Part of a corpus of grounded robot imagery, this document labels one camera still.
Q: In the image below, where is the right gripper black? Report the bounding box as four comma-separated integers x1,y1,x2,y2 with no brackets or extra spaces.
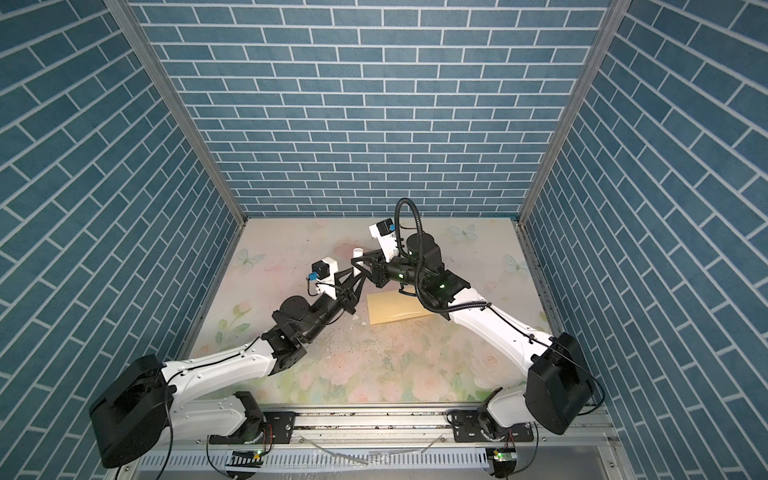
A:
353,247,428,291

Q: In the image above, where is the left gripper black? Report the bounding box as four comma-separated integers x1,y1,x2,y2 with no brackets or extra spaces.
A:
299,267,367,346

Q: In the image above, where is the white glue stick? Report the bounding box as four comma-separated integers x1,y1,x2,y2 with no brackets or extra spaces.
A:
350,247,364,276

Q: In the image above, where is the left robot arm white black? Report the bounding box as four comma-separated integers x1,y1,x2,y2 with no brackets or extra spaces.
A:
89,268,365,469

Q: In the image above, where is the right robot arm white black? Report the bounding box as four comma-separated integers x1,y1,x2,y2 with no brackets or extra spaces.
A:
352,234,593,437

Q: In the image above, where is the left controller board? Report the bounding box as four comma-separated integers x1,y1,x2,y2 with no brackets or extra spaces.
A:
226,450,265,470

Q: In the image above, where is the controller board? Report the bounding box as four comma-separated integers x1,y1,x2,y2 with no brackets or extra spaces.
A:
226,450,265,470
492,448,518,463

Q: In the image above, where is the right controller board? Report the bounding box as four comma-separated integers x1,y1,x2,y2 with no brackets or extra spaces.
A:
492,448,518,463

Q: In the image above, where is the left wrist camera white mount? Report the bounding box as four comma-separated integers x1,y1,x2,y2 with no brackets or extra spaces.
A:
307,257,338,300

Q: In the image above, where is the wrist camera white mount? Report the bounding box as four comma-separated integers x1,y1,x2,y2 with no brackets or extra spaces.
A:
307,257,338,300
369,218,399,262

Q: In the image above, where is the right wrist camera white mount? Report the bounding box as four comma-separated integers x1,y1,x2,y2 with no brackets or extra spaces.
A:
369,218,399,262

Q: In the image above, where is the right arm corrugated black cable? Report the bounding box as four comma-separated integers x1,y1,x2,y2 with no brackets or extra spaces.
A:
393,197,493,316

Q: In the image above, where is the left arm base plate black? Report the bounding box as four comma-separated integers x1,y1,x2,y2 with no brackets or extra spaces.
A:
209,411,296,446

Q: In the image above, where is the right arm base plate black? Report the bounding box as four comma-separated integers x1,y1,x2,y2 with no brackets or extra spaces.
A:
445,409,534,443

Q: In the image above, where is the white slotted cable duct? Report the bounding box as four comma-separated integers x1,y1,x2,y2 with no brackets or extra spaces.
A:
138,448,490,473

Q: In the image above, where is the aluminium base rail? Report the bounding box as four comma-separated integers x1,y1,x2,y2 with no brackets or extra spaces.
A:
160,397,618,448

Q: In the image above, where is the right aluminium corner post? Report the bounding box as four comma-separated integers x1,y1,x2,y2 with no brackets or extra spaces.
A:
518,0,631,225

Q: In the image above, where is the aluminium corner post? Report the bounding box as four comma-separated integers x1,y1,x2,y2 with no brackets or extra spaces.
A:
104,0,247,227
518,0,631,225

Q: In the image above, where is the left aluminium corner post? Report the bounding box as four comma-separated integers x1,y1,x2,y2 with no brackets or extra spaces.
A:
104,0,247,227

